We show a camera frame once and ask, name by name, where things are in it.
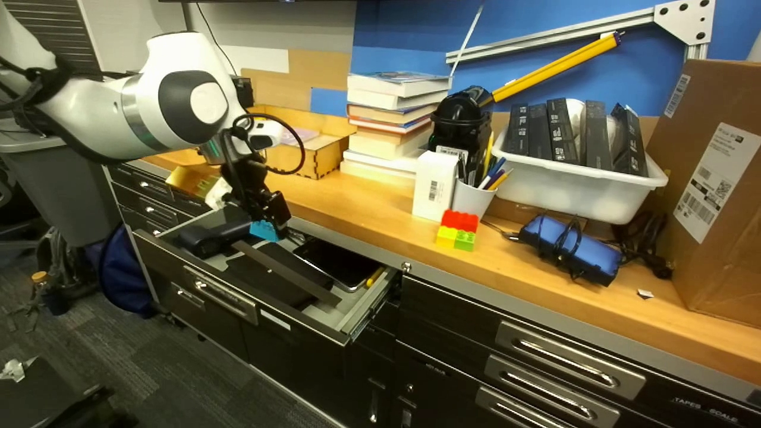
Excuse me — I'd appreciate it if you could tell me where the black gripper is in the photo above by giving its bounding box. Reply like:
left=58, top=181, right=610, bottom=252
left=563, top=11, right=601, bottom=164
left=218, top=127, right=291, bottom=222

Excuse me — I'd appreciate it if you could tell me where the blue toy brick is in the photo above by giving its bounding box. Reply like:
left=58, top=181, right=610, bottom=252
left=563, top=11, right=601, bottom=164
left=251, top=220, right=281, bottom=241

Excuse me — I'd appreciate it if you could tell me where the black metal drawer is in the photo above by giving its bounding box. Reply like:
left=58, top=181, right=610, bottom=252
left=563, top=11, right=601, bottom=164
left=145, top=206, right=394, bottom=346

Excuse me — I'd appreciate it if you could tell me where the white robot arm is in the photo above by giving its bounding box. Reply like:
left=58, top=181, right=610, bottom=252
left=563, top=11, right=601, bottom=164
left=0, top=1, right=291, bottom=225

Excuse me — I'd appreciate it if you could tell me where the yellow toy brick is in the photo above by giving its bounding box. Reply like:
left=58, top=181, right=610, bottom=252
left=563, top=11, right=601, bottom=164
left=436, top=225, right=459, bottom=245

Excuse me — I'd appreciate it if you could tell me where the red toy brick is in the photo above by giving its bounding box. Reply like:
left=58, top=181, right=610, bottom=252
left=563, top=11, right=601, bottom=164
left=443, top=209, right=481, bottom=232

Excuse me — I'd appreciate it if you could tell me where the green toy brick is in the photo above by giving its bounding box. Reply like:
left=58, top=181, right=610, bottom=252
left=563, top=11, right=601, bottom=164
left=455, top=231, right=476, bottom=252

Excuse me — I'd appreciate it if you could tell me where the wooden tray box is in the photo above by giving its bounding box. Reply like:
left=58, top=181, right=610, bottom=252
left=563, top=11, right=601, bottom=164
left=252, top=104, right=354, bottom=181

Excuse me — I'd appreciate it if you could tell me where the blue bag on floor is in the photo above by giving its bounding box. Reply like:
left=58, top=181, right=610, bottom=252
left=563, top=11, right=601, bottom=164
left=85, top=225, right=158, bottom=318

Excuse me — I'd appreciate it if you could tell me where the stack of books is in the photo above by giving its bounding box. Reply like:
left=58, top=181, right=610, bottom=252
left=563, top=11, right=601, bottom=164
left=340, top=71, right=449, bottom=187

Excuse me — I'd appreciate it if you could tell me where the white small box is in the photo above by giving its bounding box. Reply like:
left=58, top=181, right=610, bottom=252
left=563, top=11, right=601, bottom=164
left=411, top=152, right=459, bottom=220

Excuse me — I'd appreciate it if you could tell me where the white pen cup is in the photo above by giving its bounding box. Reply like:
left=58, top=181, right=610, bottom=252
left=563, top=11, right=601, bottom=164
left=451, top=182, right=495, bottom=216

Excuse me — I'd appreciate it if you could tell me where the white plastic bin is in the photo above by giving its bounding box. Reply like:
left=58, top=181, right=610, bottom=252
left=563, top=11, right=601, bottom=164
left=492, top=125, right=669, bottom=222

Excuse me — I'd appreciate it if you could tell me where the yellow bar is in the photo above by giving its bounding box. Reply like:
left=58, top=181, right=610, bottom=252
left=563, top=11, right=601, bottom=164
left=492, top=32, right=619, bottom=101

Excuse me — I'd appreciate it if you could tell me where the brown cardboard box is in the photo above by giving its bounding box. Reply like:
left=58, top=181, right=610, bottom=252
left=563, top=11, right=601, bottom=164
left=646, top=58, right=761, bottom=327

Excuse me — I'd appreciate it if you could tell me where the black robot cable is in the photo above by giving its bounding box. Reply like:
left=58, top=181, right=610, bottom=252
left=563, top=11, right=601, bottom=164
left=224, top=112, right=310, bottom=178

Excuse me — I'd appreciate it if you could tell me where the aluminium extrusion bracket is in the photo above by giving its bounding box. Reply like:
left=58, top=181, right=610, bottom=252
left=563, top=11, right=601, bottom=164
left=446, top=0, right=718, bottom=64

